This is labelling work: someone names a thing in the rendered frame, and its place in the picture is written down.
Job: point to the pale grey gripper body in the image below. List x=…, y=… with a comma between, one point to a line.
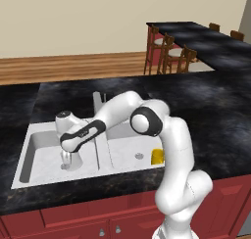
x=74, y=160

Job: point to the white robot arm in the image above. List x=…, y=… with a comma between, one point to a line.
x=173, y=145

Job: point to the white double basin sink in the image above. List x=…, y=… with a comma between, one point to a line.
x=124, y=151

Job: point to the grey sink tap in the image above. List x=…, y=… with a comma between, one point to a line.
x=96, y=102

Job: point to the red drawer front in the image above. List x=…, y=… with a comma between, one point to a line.
x=143, y=200
x=81, y=212

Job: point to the red cupboard door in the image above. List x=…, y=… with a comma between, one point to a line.
x=137, y=226
x=52, y=231
x=228, y=203

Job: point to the silver cupboard knob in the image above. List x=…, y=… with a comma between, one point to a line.
x=118, y=229
x=102, y=232

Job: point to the yellow sponge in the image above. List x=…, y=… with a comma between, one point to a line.
x=157, y=156

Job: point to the red kitchen island cabinet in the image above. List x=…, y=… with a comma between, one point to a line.
x=155, y=56

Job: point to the brown wooden bar stool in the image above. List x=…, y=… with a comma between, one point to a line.
x=167, y=47
x=214, y=27
x=151, y=40
x=187, y=57
x=237, y=35

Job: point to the grey dishwasher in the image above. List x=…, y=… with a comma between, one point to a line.
x=245, y=230

